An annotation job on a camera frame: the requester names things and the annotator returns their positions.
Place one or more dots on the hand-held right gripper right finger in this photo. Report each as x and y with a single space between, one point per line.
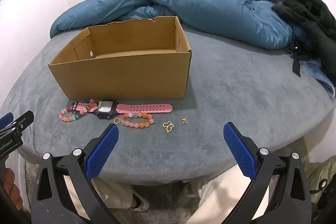
240 153

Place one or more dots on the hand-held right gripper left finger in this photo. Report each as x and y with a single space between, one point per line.
102 153

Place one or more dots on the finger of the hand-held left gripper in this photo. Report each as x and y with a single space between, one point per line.
6 119
22 120

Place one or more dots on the gold hoop earring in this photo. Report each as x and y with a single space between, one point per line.
114 121

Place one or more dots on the brown cardboard box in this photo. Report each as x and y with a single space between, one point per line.
118 77

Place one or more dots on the person's left hand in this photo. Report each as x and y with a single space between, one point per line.
9 182

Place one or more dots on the person's left leg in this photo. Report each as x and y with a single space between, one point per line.
113 195

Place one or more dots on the cream blanket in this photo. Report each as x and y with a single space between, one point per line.
218 197

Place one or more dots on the beige slipper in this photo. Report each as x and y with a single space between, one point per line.
140 203

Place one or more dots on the grey fleece blanket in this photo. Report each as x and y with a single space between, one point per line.
223 82

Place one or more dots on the green fleece garment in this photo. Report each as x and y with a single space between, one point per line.
315 171

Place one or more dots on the blue towel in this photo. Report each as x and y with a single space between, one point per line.
323 77

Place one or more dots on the blue duvet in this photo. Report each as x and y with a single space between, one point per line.
210 3

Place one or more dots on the black jacket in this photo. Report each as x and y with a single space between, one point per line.
309 16

